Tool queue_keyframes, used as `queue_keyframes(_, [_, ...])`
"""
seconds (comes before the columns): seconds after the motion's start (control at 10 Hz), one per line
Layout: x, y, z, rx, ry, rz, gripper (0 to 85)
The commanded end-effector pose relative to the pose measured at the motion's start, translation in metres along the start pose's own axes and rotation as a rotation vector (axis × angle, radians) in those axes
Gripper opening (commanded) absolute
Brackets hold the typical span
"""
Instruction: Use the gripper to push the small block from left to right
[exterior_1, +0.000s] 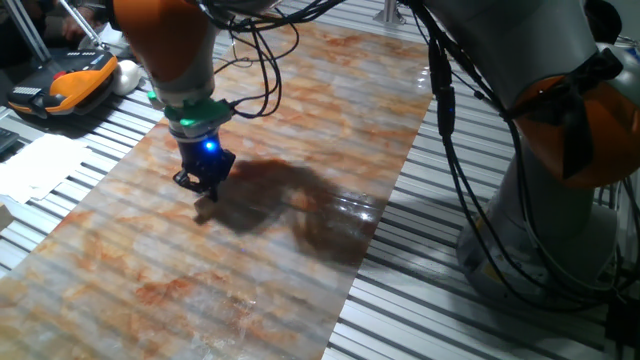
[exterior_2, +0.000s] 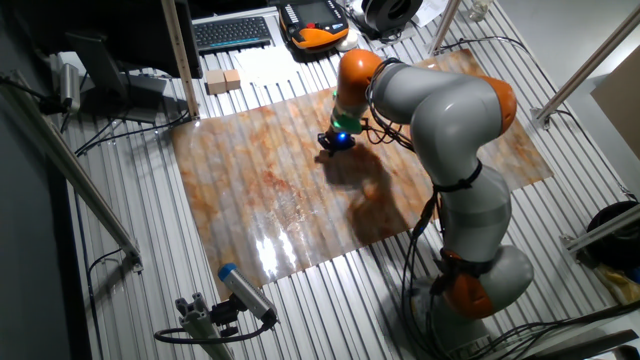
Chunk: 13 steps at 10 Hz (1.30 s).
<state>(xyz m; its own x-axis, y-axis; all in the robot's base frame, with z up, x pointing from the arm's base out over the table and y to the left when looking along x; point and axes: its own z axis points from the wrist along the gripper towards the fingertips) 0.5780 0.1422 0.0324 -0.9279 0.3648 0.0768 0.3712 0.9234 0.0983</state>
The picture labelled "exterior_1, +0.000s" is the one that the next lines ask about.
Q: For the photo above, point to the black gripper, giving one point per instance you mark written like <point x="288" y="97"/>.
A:
<point x="205" y="160"/>

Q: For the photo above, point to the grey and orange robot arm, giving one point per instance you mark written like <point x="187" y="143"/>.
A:
<point x="165" y="35"/>

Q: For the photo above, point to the bystander hand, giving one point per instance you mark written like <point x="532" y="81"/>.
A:
<point x="80" y="25"/>

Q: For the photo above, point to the orange marble pattern mat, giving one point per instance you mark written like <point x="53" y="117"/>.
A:
<point x="200" y="275"/>

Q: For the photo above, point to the white computer mouse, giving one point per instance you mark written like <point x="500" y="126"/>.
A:
<point x="125" y="77"/>

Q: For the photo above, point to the orange black teach pendant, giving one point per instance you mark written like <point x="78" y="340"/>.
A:
<point x="75" y="85"/>

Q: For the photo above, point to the white paper towel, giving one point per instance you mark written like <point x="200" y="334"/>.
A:
<point x="40" y="167"/>

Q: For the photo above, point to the tan wooden cube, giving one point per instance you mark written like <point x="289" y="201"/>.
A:
<point x="5" y="217"/>

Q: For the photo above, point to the thin silver metal rod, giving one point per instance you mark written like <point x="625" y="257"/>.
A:
<point x="82" y="22"/>

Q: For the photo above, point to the slanted aluminium profile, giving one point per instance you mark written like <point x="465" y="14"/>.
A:
<point x="27" y="30"/>

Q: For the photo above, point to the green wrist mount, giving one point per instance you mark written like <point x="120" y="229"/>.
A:
<point x="200" y="112"/>

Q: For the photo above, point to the aluminium frame post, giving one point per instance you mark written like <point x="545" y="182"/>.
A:
<point x="390" y="14"/>

